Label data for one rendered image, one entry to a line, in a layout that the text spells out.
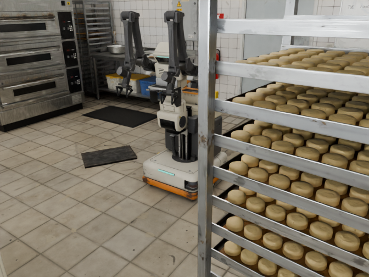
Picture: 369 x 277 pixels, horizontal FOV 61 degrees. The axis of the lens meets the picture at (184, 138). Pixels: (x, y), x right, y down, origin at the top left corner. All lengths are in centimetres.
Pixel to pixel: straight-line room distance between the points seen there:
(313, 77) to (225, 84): 487
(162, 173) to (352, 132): 243
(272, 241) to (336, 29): 54
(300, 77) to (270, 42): 449
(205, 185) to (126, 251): 171
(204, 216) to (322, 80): 47
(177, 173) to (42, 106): 318
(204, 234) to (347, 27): 61
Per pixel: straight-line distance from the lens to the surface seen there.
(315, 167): 70
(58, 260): 255
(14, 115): 530
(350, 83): 64
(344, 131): 66
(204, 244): 94
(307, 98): 83
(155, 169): 299
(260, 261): 97
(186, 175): 281
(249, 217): 84
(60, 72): 563
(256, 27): 69
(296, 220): 83
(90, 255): 251
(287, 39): 112
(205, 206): 87
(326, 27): 64
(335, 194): 78
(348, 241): 81
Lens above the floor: 162
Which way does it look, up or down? 22 degrees down
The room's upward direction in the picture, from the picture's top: 1 degrees counter-clockwise
